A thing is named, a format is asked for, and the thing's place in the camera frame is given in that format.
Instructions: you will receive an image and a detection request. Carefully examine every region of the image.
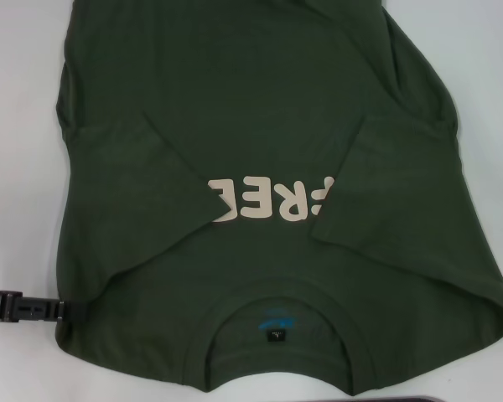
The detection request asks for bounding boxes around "dark green FREE t-shirt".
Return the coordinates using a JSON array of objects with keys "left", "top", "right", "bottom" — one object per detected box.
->
[{"left": 53, "top": 0, "right": 503, "bottom": 385}]

